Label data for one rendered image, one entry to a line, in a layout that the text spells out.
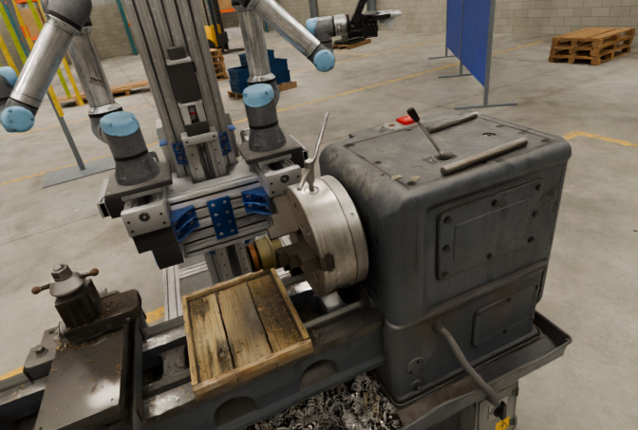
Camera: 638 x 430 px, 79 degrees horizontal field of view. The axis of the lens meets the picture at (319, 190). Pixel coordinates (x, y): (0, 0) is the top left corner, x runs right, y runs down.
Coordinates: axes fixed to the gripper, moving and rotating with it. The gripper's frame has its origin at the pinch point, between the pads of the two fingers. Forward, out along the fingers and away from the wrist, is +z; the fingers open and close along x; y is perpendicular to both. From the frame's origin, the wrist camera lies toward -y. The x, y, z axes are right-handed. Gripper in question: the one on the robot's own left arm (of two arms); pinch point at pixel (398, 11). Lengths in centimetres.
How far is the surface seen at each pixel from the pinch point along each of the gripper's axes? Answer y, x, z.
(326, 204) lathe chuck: 26, 81, -33
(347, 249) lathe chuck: 34, 89, -29
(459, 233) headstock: 38, 84, 0
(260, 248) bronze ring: 35, 84, -51
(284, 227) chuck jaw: 35, 77, -45
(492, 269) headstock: 56, 80, 12
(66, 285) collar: 32, 94, -96
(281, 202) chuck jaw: 30, 72, -45
